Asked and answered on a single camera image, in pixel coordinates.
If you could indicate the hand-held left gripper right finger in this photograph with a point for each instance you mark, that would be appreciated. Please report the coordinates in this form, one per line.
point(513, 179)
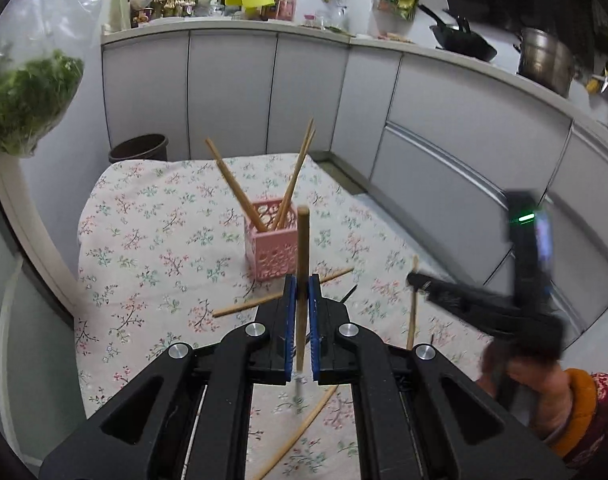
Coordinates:
point(314, 325)

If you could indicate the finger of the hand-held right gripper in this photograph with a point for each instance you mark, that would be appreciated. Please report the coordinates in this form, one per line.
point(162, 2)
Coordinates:
point(458, 300)

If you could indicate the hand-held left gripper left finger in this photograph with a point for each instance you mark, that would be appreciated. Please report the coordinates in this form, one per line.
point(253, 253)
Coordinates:
point(290, 325)

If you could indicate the black chopstick with gold band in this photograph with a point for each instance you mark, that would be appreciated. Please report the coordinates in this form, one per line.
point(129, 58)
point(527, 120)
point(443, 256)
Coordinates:
point(350, 294)

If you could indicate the tan bamboo chopstick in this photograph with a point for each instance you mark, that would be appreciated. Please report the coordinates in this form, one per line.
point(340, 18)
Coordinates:
point(412, 320)
point(299, 160)
point(303, 240)
point(244, 194)
point(224, 168)
point(294, 195)

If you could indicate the pink perforated utensil holder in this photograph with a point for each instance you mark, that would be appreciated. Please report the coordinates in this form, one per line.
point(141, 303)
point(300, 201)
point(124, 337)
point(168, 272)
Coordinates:
point(271, 255)

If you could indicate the person's right forearm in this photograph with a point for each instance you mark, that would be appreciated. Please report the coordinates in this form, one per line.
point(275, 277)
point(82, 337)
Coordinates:
point(603, 410)

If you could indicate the person's right hand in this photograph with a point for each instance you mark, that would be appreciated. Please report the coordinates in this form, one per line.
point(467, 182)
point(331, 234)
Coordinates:
point(538, 395)

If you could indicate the floral tablecloth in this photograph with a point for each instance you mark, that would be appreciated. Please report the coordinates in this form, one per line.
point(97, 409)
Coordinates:
point(149, 240)

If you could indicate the white kitchen cabinets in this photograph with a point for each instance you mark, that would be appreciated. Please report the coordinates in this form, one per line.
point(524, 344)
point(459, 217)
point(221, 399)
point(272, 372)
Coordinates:
point(433, 110)

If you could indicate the steel steamer pot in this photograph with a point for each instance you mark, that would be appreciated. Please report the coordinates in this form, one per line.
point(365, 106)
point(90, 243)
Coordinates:
point(543, 62)

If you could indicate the black wok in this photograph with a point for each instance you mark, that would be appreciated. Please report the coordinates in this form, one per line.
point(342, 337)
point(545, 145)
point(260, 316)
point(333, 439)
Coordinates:
point(468, 47)

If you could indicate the dark brown trash bin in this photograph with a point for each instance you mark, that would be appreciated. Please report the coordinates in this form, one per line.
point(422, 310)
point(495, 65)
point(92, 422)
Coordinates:
point(139, 147)

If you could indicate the black frying pan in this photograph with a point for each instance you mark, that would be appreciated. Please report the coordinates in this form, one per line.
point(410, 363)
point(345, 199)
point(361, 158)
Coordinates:
point(443, 22)

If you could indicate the yellow green snack bag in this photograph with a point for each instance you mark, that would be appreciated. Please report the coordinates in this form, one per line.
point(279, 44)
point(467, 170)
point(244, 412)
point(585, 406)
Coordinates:
point(403, 2)

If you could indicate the pink bottle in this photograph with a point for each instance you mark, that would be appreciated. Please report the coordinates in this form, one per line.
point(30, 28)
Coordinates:
point(286, 6)

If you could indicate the row of sprouting garlic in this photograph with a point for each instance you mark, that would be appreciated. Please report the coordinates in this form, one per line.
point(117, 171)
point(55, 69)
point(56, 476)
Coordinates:
point(176, 2)

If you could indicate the plastic bag of greens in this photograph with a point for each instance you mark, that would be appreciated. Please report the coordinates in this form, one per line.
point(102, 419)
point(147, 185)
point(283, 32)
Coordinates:
point(29, 95)

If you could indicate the pale green cutting board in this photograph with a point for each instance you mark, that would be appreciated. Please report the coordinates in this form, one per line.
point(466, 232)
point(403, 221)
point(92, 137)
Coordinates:
point(116, 7)

